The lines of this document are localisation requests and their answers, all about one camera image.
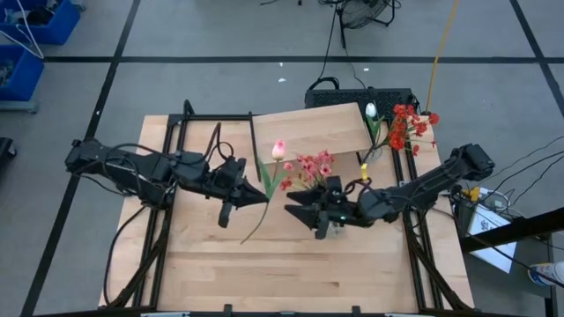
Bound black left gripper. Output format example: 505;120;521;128
204;156;270;229

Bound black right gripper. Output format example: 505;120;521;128
283;174;374;241

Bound pink artificial flower bunch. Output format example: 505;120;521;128
280;149;336;191

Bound wooden shelf with black legs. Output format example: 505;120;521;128
248;101;374;182

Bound large red flower bunch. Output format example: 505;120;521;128
377;103;441;158

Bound black power strip box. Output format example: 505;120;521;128
304;86;420;118

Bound white box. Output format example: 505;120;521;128
465;203;519;275

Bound black metal beam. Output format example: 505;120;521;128
460;206;564;254

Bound black floor fan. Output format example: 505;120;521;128
333;0;397;50

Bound black stand foot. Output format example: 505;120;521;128
0;136;18;159

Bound person's shoe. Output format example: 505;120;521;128
527;261;564;288

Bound blue plastic bin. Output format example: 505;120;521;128
0;45;45;103
0;0;83;46

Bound yellow hanging cable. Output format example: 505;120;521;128
424;0;462;116

